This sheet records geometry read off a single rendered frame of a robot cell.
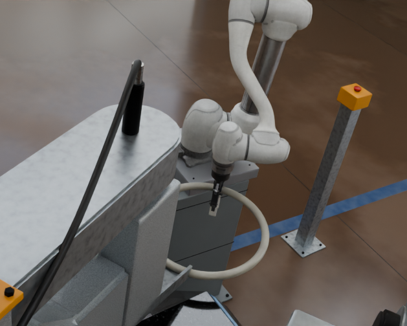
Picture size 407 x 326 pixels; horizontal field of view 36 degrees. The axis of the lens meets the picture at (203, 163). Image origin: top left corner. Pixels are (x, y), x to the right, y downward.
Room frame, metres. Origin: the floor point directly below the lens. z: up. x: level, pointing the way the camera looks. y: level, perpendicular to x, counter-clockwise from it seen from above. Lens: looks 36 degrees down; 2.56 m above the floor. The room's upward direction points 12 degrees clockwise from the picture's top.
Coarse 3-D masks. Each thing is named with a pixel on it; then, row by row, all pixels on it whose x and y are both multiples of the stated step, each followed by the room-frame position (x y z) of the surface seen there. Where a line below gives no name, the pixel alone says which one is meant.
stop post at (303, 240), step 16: (352, 96) 2.88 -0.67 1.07; (368, 96) 2.91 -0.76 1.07; (352, 112) 2.89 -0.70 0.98; (336, 128) 2.92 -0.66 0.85; (352, 128) 2.92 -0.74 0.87; (336, 144) 2.90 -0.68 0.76; (336, 160) 2.90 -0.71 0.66; (320, 176) 2.92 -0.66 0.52; (336, 176) 2.94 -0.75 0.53; (320, 192) 2.89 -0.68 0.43; (320, 208) 2.91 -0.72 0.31; (304, 224) 2.92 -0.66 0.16; (288, 240) 2.92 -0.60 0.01; (304, 240) 2.89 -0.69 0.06; (304, 256) 2.81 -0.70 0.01
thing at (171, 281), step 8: (168, 272) 1.56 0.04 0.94; (184, 272) 1.53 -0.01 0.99; (168, 280) 1.52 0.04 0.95; (176, 280) 1.47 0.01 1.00; (184, 280) 1.54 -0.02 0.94; (168, 288) 1.42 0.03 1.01; (176, 288) 1.48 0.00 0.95; (160, 296) 1.37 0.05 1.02; (152, 304) 1.32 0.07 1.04; (144, 312) 1.28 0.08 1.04
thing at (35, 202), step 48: (48, 144) 1.10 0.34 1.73; (96, 144) 1.13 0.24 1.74; (144, 144) 1.16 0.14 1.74; (0, 192) 0.91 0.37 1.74; (48, 192) 0.94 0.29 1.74; (96, 192) 0.97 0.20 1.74; (144, 192) 1.07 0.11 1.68; (0, 240) 0.79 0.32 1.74; (48, 240) 0.81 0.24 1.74; (96, 240) 0.91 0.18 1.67; (48, 288) 0.77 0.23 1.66
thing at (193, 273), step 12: (228, 192) 2.01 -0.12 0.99; (252, 204) 1.96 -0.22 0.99; (264, 228) 1.84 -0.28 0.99; (264, 240) 1.78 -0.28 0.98; (264, 252) 1.73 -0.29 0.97; (168, 264) 1.59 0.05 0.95; (252, 264) 1.66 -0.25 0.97; (192, 276) 1.56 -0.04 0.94; (204, 276) 1.57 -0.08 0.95; (216, 276) 1.57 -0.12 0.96; (228, 276) 1.59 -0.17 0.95
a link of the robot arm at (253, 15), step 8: (232, 0) 2.34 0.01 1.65; (240, 0) 2.32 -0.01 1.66; (248, 0) 2.33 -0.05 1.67; (256, 0) 2.33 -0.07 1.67; (264, 0) 2.33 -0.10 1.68; (232, 8) 2.31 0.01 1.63; (240, 8) 2.30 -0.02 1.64; (248, 8) 2.31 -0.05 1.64; (256, 8) 2.31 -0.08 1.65; (264, 8) 2.32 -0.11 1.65; (232, 16) 2.30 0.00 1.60; (240, 16) 2.29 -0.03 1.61; (248, 16) 2.29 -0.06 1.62; (256, 16) 2.31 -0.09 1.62; (264, 16) 2.32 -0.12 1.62
